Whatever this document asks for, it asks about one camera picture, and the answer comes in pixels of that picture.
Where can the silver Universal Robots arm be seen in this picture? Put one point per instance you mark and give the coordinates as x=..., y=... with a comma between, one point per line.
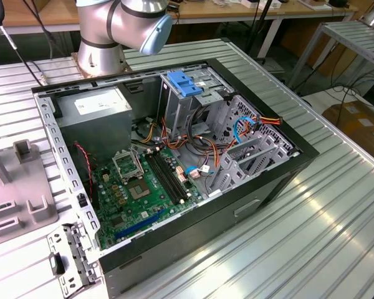
x=112, y=25

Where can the blue plastic drive latch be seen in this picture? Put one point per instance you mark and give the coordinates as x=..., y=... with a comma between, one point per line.
x=182, y=84

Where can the black open PC case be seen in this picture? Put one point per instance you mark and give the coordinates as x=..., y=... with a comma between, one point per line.
x=190, y=236

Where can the black RAM slot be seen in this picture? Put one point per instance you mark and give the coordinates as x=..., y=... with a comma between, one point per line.
x=169, y=177
x=166, y=177
x=174, y=177
x=162, y=177

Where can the metal slat side table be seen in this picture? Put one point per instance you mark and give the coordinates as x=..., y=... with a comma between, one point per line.
x=352, y=34

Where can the blue expansion slot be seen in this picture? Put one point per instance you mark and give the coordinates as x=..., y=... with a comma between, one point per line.
x=140, y=225

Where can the square brown base plate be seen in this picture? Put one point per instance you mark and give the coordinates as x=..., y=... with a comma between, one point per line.
x=75, y=60

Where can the grey parts rack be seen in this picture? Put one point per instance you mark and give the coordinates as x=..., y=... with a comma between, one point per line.
x=18, y=187

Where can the grey metal disk bay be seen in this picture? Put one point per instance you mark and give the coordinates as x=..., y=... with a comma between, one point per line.
x=237, y=174

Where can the grey metal slot bracket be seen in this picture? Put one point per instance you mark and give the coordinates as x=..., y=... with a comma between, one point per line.
x=78, y=249

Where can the black tripod stand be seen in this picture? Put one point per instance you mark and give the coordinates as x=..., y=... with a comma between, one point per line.
x=265, y=12

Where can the brown cardboard box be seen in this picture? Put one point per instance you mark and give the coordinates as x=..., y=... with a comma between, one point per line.
x=361, y=124

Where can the black plastic latch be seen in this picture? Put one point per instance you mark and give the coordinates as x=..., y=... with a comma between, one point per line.
x=56, y=263

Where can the CPU socket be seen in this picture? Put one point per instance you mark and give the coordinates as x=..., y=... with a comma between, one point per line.
x=139, y=191

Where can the grey power supply unit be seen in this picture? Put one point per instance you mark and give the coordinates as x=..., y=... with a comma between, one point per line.
x=93, y=130

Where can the green RAM stick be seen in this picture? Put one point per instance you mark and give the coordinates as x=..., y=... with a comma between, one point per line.
x=1, y=206

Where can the grey metal drive cage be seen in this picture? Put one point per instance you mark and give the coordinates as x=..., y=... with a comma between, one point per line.
x=177, y=115

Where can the green motherboard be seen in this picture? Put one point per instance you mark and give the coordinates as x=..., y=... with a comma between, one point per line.
x=143, y=211

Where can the wooden desk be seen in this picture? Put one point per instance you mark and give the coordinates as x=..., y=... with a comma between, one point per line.
x=221, y=11

